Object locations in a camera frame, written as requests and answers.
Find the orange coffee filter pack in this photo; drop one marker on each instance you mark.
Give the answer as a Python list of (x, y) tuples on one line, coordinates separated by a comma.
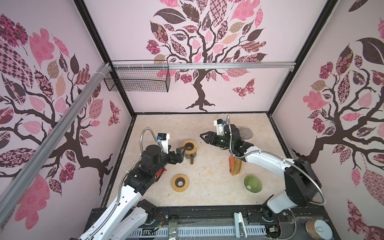
[(235, 165)]

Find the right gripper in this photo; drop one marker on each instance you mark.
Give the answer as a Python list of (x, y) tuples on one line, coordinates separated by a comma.
[(210, 134)]

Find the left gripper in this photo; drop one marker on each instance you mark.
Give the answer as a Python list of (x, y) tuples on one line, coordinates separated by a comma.
[(173, 160)]

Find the red snack bag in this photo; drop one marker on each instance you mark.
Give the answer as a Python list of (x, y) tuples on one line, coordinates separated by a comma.
[(161, 172)]

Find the green ribbed glass dripper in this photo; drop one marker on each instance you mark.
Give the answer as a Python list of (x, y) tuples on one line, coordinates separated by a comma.
[(253, 184)]

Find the aluminium rail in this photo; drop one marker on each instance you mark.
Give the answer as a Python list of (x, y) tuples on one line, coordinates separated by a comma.
[(203, 66), (24, 179)]

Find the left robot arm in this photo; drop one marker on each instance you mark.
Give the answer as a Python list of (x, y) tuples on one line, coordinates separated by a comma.
[(128, 211)]

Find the white slotted cable duct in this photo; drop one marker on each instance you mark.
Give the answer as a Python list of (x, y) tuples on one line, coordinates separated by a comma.
[(186, 232)]

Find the brown tape roll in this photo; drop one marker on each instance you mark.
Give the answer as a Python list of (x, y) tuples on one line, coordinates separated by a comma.
[(319, 230)]

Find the wooden ring dripper holder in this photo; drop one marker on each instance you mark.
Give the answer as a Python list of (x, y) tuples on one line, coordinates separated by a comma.
[(189, 144)]

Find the aluminium rail left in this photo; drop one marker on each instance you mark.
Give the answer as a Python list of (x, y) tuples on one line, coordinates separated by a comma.
[(24, 179)]

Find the black wire basket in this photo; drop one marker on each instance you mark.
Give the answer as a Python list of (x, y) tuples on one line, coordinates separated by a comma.
[(139, 76)]

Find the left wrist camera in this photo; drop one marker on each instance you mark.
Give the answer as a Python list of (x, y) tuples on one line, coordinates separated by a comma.
[(163, 141)]

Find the aluminium rail back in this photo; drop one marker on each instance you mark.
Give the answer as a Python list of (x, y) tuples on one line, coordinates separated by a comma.
[(203, 66)]

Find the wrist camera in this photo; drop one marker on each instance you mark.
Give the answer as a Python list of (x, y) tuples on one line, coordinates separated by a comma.
[(220, 124), (163, 141)]

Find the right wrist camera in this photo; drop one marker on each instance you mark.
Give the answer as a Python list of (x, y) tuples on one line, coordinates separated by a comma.
[(220, 124)]

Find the white stapler tool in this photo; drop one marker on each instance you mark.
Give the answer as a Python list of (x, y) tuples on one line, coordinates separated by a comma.
[(240, 229)]

